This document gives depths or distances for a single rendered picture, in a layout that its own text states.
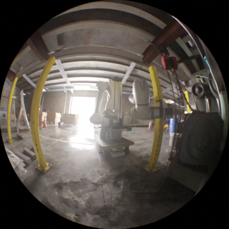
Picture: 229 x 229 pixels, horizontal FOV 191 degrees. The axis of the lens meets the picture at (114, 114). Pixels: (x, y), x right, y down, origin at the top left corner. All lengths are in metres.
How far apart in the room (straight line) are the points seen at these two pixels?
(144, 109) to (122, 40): 1.20
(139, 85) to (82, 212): 1.08
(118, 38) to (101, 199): 2.05
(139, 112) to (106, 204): 0.88
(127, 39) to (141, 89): 1.09
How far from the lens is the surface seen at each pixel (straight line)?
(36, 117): 1.08
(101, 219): 0.80
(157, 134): 1.00
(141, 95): 0.42
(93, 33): 1.36
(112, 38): 1.36
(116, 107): 1.58
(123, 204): 0.84
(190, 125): 0.69
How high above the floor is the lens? 0.79
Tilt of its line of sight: 4 degrees up
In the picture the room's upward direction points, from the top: 2 degrees clockwise
